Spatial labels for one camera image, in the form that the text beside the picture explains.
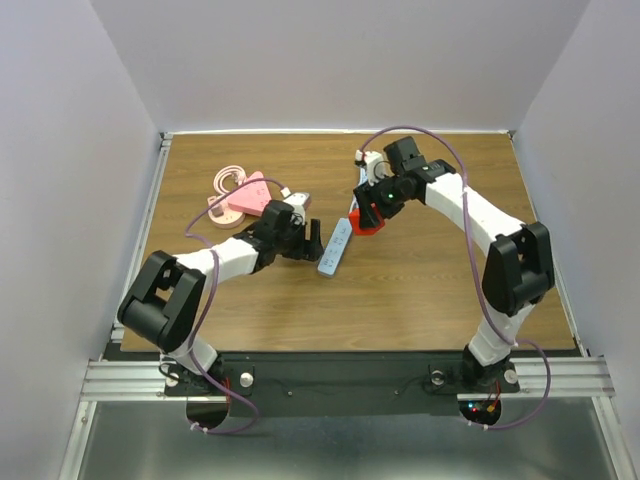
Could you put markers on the blue power strip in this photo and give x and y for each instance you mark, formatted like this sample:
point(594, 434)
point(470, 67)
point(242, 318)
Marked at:
point(335, 248)

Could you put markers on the red cube socket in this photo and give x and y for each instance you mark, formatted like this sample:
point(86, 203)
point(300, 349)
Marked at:
point(357, 221)

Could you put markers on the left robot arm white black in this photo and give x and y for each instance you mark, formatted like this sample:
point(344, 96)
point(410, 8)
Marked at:
point(162, 304)

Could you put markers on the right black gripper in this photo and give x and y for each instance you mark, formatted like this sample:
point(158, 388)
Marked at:
point(366, 194)

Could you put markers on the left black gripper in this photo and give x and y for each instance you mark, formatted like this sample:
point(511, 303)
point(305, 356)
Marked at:
point(307, 249)

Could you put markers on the pink triangular power strip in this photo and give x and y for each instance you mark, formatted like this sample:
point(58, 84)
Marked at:
point(251, 199)

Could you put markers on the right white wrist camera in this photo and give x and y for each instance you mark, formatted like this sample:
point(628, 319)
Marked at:
point(372, 166)

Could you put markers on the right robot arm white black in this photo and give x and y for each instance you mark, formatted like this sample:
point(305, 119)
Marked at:
point(518, 269)

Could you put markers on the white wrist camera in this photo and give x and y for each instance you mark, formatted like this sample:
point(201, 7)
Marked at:
point(372, 166)
point(300, 201)

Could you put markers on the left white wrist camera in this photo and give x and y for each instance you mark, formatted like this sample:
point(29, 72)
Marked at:
point(300, 201)

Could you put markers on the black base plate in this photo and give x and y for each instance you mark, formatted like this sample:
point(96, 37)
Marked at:
point(333, 384)

